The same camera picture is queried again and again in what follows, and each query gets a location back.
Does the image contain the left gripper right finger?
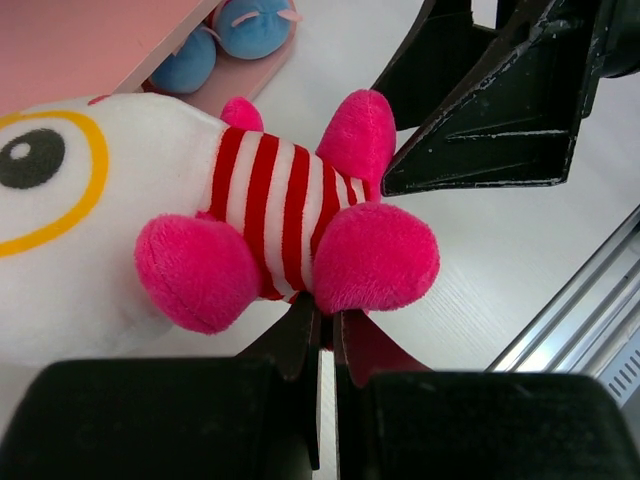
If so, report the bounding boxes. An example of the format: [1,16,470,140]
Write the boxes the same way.
[333,310,430,475]

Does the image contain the white pink bear plush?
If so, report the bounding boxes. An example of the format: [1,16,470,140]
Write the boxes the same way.
[1,90,440,365]

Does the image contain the aluminium front rail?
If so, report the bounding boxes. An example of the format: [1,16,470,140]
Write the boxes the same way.
[487,210,639,406]

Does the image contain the boy doll plush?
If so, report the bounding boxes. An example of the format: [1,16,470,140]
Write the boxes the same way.
[148,25,217,94]
[205,0,302,60]

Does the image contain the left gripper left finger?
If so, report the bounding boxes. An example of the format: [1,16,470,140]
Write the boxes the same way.
[238,294,322,470]

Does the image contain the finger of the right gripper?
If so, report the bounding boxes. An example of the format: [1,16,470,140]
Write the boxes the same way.
[383,1,599,196]
[372,0,495,130]

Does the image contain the pink three-tier shelf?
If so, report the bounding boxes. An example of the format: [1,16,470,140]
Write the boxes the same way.
[0,0,299,116]

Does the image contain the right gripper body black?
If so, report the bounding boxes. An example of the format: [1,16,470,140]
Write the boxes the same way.
[584,0,639,118]

